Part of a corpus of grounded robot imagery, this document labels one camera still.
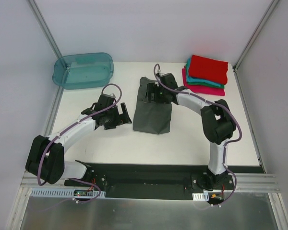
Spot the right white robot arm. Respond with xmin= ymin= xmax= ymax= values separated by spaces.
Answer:
xmin=145 ymin=73 xmax=237 ymax=189

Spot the white cable duct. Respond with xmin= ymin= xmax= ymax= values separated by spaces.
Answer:
xmin=192 ymin=192 xmax=209 ymax=201
xmin=31 ymin=188 xmax=106 ymax=199

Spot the teal folded t shirt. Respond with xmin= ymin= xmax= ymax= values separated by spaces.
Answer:
xmin=186 ymin=58 xmax=218 ymax=86

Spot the grey t shirt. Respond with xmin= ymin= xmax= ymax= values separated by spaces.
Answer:
xmin=133 ymin=77 xmax=172 ymax=135

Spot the right white cable duct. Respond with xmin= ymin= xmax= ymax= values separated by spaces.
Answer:
xmin=192 ymin=192 xmax=209 ymax=201

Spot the left white cable duct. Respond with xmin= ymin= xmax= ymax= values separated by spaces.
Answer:
xmin=31 ymin=188 xmax=106 ymax=199

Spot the left aluminium frame post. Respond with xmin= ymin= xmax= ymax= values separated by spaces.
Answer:
xmin=26 ymin=0 xmax=62 ymax=58

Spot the red folded t shirt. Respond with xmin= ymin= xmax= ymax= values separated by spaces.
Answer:
xmin=189 ymin=55 xmax=228 ymax=85

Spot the pink folded t shirt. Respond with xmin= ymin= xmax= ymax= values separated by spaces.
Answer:
xmin=181 ymin=68 xmax=225 ymax=96

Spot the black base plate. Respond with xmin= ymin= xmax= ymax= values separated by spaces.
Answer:
xmin=62 ymin=162 xmax=266 ymax=199

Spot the green folded t shirt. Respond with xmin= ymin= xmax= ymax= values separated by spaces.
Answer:
xmin=186 ymin=58 xmax=225 ymax=89

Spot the teal plastic bin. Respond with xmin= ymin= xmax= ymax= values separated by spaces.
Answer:
xmin=52 ymin=52 xmax=114 ymax=90

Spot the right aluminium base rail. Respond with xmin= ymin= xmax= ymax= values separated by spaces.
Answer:
xmin=236 ymin=173 xmax=280 ymax=193

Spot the aluminium frame post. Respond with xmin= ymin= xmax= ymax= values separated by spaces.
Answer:
xmin=26 ymin=0 xmax=62 ymax=58
xmin=233 ymin=0 xmax=281 ymax=72

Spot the right aluminium frame post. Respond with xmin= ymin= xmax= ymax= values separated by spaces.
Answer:
xmin=233 ymin=0 xmax=281 ymax=72

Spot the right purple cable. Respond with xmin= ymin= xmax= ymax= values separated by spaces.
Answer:
xmin=153 ymin=63 xmax=243 ymax=211

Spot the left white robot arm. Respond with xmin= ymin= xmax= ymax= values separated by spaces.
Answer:
xmin=25 ymin=94 xmax=132 ymax=186

